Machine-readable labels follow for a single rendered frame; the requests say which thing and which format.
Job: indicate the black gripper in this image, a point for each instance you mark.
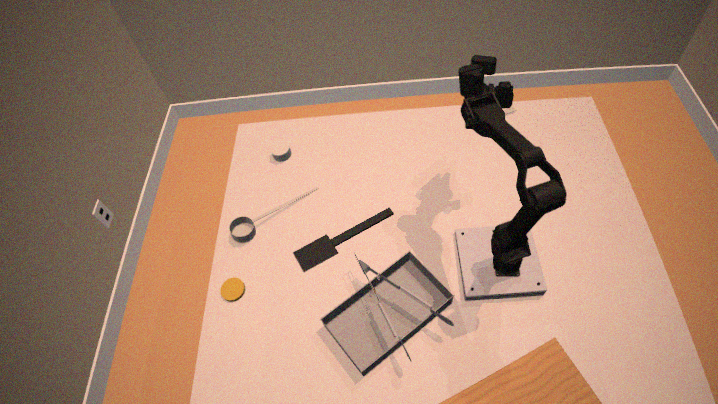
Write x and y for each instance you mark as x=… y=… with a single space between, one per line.
x=488 y=63

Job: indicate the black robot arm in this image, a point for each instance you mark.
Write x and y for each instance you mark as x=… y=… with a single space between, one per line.
x=509 y=243

